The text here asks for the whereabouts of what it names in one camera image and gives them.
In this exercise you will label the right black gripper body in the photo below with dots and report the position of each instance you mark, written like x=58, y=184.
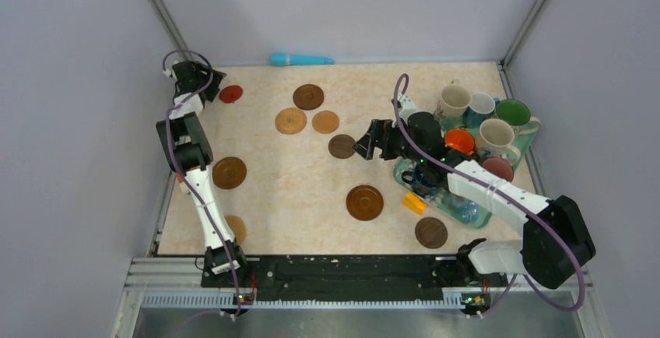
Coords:
x=404, y=151

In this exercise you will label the dark blue mug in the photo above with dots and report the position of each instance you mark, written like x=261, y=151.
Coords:
x=425, y=180

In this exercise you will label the dark brown grooved coaster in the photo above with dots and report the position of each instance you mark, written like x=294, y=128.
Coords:
x=308, y=97

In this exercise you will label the maroon pink mug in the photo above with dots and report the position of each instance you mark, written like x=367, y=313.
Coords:
x=499, y=167

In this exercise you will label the cream large mug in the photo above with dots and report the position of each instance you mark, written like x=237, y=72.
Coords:
x=495, y=138

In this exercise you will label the orange plastic cup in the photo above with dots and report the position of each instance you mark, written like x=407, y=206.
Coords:
x=460, y=140

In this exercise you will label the dark walnut coaster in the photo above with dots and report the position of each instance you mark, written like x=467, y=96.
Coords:
x=341, y=146

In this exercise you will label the green mug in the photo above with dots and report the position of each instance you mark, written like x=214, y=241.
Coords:
x=518, y=116

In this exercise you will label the yellow toy block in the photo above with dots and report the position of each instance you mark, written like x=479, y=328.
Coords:
x=414, y=203

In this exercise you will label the light wood coaster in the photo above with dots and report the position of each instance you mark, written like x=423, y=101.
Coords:
x=325, y=122

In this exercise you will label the cork coaster near base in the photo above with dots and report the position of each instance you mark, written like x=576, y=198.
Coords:
x=238, y=228

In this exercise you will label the cream seashell mug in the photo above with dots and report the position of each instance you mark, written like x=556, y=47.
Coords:
x=453, y=101

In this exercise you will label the red round coaster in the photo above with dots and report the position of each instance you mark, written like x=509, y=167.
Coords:
x=230, y=94

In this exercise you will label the large brown wooden saucer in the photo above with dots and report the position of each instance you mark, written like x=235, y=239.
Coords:
x=364, y=203

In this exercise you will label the dark woven coaster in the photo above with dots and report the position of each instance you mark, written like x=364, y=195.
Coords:
x=431, y=233

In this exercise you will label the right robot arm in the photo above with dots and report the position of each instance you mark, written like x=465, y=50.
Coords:
x=554, y=243

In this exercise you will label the blue marker pen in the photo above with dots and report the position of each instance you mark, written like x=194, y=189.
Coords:
x=283, y=59

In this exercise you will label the white blue mug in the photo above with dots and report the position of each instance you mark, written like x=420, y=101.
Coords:
x=480, y=108

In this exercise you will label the woven rattan coaster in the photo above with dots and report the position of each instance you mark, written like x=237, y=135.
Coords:
x=291, y=120

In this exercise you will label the medium brown round coaster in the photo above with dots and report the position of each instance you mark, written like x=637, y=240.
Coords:
x=229, y=172

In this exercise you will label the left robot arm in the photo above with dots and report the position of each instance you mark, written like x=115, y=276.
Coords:
x=189, y=156

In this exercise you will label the green patterned tray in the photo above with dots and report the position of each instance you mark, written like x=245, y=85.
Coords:
x=523, y=142

